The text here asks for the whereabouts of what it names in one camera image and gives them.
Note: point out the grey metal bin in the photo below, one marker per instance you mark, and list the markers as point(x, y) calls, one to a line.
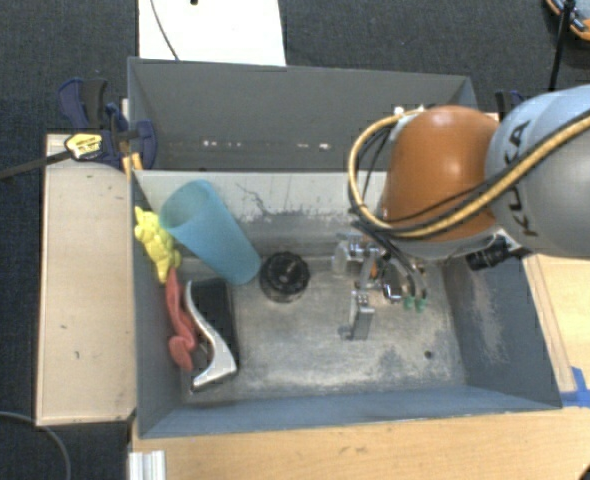
point(325, 348)

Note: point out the blue plastic cup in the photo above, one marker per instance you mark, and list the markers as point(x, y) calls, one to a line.
point(210, 233)

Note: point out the silver and black curved object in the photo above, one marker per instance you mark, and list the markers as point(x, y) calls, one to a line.
point(215, 358)

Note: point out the black round lid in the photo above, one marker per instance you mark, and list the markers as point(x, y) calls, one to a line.
point(284, 275)

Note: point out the red rubber toy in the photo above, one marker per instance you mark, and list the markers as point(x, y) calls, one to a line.
point(177, 318)

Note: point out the black cylinder on white bracket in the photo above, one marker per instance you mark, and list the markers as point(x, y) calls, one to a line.
point(490, 255)

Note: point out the yellow rubber toy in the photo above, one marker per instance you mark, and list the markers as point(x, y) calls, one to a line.
point(157, 243)

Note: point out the pale wood flat board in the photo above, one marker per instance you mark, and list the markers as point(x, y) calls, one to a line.
point(85, 293)

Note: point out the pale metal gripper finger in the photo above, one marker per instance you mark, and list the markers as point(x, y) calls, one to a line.
point(362, 323)
point(345, 255)

